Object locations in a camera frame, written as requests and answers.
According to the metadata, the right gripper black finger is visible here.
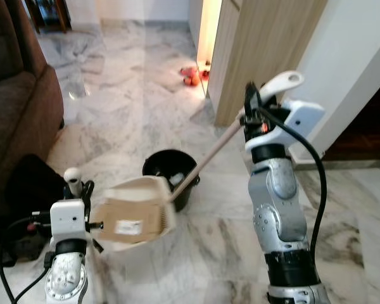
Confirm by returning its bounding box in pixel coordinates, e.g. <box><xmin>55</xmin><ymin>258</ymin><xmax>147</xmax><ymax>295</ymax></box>
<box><xmin>244</xmin><ymin>81</ymin><xmax>265</xmax><ymax>118</ymax></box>

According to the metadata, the brown cardboard piece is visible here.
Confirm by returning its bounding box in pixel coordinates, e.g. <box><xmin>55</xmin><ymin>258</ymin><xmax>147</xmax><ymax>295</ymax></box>
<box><xmin>99</xmin><ymin>199</ymin><xmax>166</xmax><ymax>245</ymax></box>

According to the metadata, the beige long-handled dustpan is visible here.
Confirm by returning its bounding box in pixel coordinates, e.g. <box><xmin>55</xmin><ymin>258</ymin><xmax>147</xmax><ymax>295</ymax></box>
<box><xmin>91</xmin><ymin>70</ymin><xmax>305</xmax><ymax>253</ymax></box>

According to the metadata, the tall wood grain cabinet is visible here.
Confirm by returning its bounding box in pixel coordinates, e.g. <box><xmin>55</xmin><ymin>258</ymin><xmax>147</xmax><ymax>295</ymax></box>
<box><xmin>190</xmin><ymin>0</ymin><xmax>331</xmax><ymax>128</ymax></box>

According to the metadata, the plate of oranges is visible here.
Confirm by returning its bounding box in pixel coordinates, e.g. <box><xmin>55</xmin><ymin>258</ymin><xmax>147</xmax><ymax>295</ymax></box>
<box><xmin>182</xmin><ymin>68</ymin><xmax>201</xmax><ymax>87</ymax></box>

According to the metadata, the black plastic bucket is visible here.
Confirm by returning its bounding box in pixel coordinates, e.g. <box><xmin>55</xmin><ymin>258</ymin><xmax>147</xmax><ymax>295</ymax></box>
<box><xmin>141</xmin><ymin>149</ymin><xmax>201</xmax><ymax>213</ymax></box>

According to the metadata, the brown sofa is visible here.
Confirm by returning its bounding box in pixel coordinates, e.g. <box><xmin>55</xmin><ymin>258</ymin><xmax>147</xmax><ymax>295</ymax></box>
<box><xmin>0</xmin><ymin>0</ymin><xmax>66</xmax><ymax>185</ymax></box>

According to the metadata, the dark wooden side table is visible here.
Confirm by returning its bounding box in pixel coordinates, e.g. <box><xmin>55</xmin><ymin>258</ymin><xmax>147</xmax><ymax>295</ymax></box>
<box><xmin>25</xmin><ymin>0</ymin><xmax>71</xmax><ymax>34</ymax></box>

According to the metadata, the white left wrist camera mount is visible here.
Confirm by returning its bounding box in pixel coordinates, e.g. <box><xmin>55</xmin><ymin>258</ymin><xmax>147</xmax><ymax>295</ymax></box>
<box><xmin>50</xmin><ymin>199</ymin><xmax>89</xmax><ymax>242</ymax></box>

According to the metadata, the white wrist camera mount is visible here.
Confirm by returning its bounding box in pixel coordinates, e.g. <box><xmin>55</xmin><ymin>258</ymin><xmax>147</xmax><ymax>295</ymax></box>
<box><xmin>50</xmin><ymin>199</ymin><xmax>89</xmax><ymax>242</ymax></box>
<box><xmin>262</xmin><ymin>99</ymin><xmax>326</xmax><ymax>150</ymax></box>

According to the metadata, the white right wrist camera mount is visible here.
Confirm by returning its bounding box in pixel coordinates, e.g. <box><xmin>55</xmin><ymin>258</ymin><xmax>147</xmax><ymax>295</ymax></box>
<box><xmin>262</xmin><ymin>99</ymin><xmax>326</xmax><ymax>150</ymax></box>

